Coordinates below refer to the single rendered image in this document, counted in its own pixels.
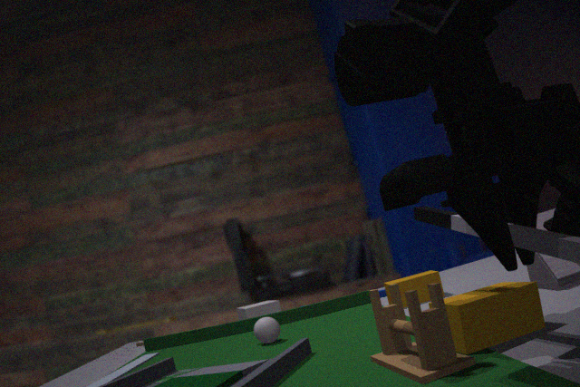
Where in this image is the green rectangular mat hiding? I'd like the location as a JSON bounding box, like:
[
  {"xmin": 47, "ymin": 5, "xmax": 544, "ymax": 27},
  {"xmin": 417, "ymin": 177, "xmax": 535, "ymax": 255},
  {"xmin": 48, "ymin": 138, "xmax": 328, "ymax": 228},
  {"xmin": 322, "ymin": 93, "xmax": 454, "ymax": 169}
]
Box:
[{"xmin": 122, "ymin": 303, "xmax": 580, "ymax": 387}]

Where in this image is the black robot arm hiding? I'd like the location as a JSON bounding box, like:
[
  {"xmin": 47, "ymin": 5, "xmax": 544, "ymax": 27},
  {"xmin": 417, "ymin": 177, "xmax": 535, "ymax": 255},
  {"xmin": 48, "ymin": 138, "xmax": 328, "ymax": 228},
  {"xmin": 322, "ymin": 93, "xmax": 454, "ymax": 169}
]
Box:
[{"xmin": 334, "ymin": 0, "xmax": 580, "ymax": 237}]

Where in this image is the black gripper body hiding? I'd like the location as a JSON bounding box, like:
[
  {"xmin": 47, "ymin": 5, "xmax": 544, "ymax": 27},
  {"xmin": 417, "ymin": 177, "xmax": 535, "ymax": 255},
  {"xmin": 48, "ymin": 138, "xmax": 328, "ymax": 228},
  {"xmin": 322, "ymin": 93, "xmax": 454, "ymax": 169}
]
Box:
[{"xmin": 380, "ymin": 73, "xmax": 580, "ymax": 211}]

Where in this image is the grey ball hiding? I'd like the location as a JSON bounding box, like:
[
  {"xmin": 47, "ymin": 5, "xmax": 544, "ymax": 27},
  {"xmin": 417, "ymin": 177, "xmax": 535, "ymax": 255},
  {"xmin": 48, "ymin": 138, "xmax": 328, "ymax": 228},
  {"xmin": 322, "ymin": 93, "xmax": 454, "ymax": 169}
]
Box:
[{"xmin": 254, "ymin": 317, "xmax": 280, "ymax": 343}]

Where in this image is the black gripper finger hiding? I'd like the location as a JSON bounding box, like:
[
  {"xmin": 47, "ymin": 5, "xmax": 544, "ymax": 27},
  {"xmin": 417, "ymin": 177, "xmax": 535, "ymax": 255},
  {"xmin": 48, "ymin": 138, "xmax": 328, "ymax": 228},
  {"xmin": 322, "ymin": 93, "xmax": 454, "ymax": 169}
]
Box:
[
  {"xmin": 503, "ymin": 167, "xmax": 556, "ymax": 265},
  {"xmin": 440, "ymin": 180, "xmax": 517, "ymax": 271}
]

